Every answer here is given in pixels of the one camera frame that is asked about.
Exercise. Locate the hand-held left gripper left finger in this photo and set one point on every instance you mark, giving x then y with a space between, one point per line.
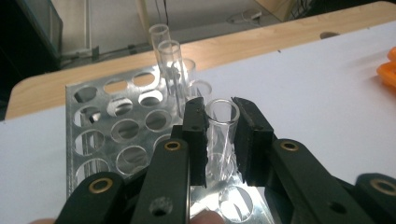
196 140

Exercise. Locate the orange plastic test tube rack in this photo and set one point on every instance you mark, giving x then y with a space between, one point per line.
387 73

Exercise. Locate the white table board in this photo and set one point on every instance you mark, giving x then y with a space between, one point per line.
311 93

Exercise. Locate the clear glass test tube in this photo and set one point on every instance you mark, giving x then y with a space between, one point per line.
155 40
190 70
222 133
171 71
200 90

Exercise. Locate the light wooden table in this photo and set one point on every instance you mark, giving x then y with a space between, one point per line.
249 40

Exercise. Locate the dark grey cabinet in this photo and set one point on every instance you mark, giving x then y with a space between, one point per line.
28 31

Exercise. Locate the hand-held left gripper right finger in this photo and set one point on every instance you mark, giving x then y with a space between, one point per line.
252 146

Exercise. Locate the clear tube rack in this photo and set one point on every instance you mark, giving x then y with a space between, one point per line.
106 119

